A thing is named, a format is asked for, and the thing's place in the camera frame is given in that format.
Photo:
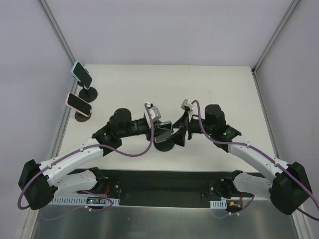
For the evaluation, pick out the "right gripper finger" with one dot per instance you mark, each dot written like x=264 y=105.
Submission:
x=180 y=121
x=177 y=138

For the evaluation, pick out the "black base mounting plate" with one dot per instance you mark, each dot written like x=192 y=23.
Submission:
x=162 y=188

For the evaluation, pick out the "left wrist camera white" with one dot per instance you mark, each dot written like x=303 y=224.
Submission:
x=151 y=112

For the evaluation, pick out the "light blue case phone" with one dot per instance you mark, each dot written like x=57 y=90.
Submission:
x=81 y=75

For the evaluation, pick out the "right white cable duct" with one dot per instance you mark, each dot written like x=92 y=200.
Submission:
x=222 y=204

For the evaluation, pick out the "green case phone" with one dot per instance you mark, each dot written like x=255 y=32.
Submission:
x=163 y=130

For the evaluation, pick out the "white cable duct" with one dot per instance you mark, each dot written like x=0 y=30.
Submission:
x=83 y=201
x=222 y=204

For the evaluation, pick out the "black stand with brown base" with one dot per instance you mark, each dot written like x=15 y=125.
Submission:
x=81 y=118

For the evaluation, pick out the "black tall corner phone stand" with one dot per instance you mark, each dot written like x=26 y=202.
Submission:
x=163 y=146

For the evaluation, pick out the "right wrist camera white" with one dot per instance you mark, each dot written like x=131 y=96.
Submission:
x=188 y=106

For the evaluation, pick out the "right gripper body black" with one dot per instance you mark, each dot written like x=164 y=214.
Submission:
x=188 y=127

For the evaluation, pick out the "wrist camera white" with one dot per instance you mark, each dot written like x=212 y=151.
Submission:
x=188 y=106
x=151 y=112

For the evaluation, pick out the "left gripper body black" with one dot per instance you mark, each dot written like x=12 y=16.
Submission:
x=154 y=127

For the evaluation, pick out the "aluminium frame post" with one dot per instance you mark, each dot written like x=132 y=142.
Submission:
x=276 y=34
x=57 y=30

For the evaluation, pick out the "black round base phone stand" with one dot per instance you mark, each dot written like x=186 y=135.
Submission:
x=87 y=95

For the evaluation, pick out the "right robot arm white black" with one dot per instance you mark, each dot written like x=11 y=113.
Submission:
x=286 y=185

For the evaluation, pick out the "pink case phone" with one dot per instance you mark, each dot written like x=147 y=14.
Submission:
x=78 y=104

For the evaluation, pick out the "right aluminium frame post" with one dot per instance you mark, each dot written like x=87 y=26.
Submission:
x=276 y=34

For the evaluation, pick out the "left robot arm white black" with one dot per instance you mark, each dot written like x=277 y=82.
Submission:
x=41 y=182

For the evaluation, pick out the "left aluminium frame post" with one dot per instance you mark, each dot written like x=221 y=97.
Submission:
x=57 y=30

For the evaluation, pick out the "left white cable duct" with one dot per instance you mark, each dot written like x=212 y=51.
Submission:
x=83 y=201

